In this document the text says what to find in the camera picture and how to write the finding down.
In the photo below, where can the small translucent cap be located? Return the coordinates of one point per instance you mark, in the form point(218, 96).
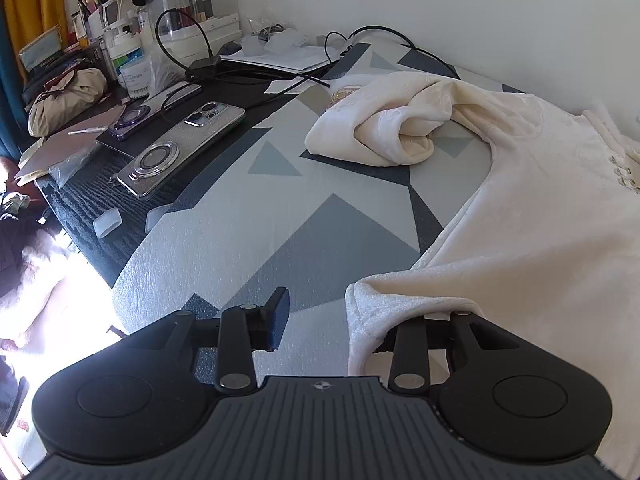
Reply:
point(157, 217)
point(107, 222)

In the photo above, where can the geometric patterned table mat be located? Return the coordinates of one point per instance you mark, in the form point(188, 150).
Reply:
point(310, 240)

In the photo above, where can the white printed blanket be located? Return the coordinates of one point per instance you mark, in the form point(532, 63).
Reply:
point(65, 320)

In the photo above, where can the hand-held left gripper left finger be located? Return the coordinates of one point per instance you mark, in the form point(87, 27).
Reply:
point(277, 320)

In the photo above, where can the pile of white papers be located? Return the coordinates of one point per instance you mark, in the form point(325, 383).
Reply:
point(295, 57)

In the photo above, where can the silver glitter phone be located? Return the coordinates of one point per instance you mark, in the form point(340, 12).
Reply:
point(185, 150)

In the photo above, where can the yellow curtain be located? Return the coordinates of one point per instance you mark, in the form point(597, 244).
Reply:
point(30, 0)

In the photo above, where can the brown notebook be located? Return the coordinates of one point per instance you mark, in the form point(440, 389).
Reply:
point(55, 152)

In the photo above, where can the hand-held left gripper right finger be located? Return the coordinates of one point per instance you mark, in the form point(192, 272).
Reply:
point(412, 345)

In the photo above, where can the teal curtain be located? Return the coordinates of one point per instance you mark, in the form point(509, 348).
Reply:
point(7, 100)

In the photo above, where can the stack of cosmetics boxes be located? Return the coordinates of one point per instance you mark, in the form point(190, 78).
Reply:
point(47, 50)

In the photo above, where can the white pen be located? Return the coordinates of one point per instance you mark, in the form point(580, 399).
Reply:
point(85, 131)

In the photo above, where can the clear cosmetic organizer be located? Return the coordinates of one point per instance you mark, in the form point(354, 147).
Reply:
point(195, 15)

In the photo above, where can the black laptop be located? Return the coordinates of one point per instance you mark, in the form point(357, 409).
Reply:
point(112, 147)

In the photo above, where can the white makeup brush holder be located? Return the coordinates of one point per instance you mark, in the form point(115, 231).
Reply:
point(102, 22)

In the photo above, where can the white pump lotion bottle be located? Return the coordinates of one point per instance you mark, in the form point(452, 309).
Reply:
point(127, 57)

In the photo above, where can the cream velvet sweater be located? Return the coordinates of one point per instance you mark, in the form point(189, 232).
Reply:
point(525, 210)

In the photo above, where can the small metal clip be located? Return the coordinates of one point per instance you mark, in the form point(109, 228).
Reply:
point(113, 180)

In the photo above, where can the clear plastic wrapper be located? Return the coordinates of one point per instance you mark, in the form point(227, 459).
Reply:
point(75, 167)

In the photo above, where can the white fluffy cloth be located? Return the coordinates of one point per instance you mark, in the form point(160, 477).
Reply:
point(35, 280)

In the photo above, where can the dark computer mouse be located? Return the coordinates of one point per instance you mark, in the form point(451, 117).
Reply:
point(230, 49)

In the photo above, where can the cotton swab jar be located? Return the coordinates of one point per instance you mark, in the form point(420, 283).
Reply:
point(137, 80)

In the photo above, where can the black desk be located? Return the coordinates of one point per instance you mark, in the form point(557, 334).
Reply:
point(80, 205)

